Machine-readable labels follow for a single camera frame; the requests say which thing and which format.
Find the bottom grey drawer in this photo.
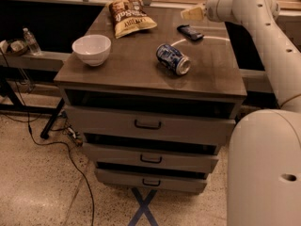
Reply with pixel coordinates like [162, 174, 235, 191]
[95, 169, 207, 194]

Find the small round tray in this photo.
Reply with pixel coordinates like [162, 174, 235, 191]
[0, 40, 27, 57]

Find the middle grey drawer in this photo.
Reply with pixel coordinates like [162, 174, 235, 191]
[83, 143, 218, 173]

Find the white bowl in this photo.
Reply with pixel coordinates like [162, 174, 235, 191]
[71, 35, 111, 66]

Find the brown chip bag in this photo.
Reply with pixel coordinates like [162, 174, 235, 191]
[106, 0, 157, 39]

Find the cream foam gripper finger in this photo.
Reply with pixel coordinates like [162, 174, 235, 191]
[181, 4, 205, 21]

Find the clear water bottle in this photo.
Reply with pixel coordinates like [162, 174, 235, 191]
[23, 27, 41, 56]

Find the black floor cable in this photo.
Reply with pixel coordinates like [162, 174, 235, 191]
[0, 49, 96, 226]

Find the grey side bench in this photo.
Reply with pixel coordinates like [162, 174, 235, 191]
[0, 51, 70, 72]

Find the blue soda can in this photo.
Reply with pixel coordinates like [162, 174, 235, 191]
[156, 44, 191, 75]

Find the top grey drawer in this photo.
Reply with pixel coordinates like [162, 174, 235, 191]
[65, 105, 235, 145]

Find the grey drawer cabinet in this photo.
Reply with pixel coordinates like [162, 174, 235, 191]
[55, 8, 246, 180]

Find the grey drawer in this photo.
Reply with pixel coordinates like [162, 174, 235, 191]
[95, 169, 207, 194]
[65, 105, 235, 145]
[83, 143, 218, 173]

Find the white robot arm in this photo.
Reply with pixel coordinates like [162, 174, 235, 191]
[200, 0, 301, 226]

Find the dark blue snack bar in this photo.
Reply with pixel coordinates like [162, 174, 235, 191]
[177, 24, 204, 41]

